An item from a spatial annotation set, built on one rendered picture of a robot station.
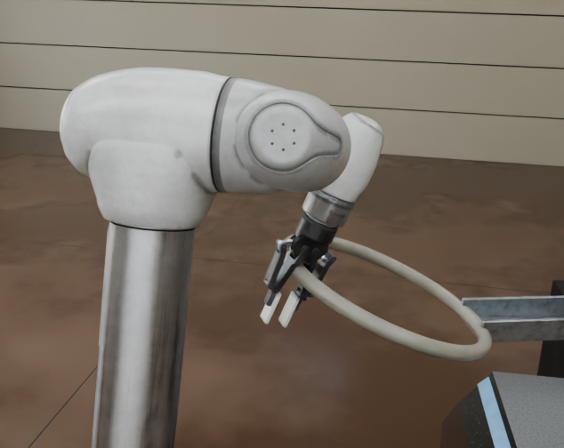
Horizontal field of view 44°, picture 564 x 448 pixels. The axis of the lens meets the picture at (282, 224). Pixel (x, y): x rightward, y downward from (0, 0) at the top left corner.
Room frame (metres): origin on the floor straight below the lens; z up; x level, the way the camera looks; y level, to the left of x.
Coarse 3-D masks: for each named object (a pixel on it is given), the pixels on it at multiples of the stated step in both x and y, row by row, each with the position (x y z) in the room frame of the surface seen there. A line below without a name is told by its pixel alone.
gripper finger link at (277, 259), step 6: (276, 246) 1.27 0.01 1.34; (282, 246) 1.25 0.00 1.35; (276, 252) 1.27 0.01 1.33; (282, 252) 1.25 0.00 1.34; (276, 258) 1.26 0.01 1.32; (282, 258) 1.25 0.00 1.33; (270, 264) 1.27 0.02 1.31; (276, 264) 1.25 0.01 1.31; (270, 270) 1.26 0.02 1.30; (276, 270) 1.25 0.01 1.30; (270, 276) 1.25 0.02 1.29; (276, 276) 1.25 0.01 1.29; (270, 282) 1.25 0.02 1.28; (270, 288) 1.25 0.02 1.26
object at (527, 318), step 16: (464, 304) 1.46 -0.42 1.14; (480, 304) 1.47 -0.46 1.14; (496, 304) 1.47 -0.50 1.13; (512, 304) 1.48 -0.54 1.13; (528, 304) 1.48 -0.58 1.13; (544, 304) 1.49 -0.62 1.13; (560, 304) 1.50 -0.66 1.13; (496, 320) 1.36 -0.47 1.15; (512, 320) 1.37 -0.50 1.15; (528, 320) 1.37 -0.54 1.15; (544, 320) 1.37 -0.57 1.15; (560, 320) 1.38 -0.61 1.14; (496, 336) 1.36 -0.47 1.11; (512, 336) 1.36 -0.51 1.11; (528, 336) 1.37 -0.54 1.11; (544, 336) 1.37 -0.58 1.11; (560, 336) 1.38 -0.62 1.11
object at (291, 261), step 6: (306, 246) 1.27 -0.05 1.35; (300, 252) 1.27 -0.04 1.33; (306, 252) 1.26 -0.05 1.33; (288, 258) 1.28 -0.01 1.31; (300, 258) 1.26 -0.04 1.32; (288, 264) 1.27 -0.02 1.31; (294, 264) 1.26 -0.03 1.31; (282, 270) 1.27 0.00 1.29; (288, 270) 1.26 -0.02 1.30; (282, 276) 1.26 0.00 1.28; (288, 276) 1.26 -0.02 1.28; (276, 282) 1.27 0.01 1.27; (282, 282) 1.26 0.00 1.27; (276, 288) 1.26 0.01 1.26
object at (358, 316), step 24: (336, 240) 1.58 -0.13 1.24; (384, 264) 1.59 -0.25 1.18; (312, 288) 1.22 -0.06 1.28; (432, 288) 1.53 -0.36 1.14; (360, 312) 1.16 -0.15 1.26; (456, 312) 1.46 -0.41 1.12; (384, 336) 1.14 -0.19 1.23; (408, 336) 1.14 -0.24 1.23; (480, 336) 1.31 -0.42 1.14; (456, 360) 1.17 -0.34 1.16
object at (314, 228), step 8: (304, 216) 1.28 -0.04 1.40; (304, 224) 1.27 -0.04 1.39; (312, 224) 1.26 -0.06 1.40; (320, 224) 1.26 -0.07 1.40; (296, 232) 1.28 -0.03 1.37; (304, 232) 1.26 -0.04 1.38; (312, 232) 1.25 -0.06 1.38; (320, 232) 1.25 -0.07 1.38; (328, 232) 1.26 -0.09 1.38; (296, 240) 1.26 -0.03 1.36; (304, 240) 1.27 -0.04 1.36; (312, 240) 1.25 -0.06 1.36; (320, 240) 1.25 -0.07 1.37; (328, 240) 1.26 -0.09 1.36; (296, 248) 1.26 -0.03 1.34; (312, 248) 1.28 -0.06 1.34; (320, 248) 1.29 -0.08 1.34; (296, 256) 1.27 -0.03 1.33; (320, 256) 1.29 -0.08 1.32
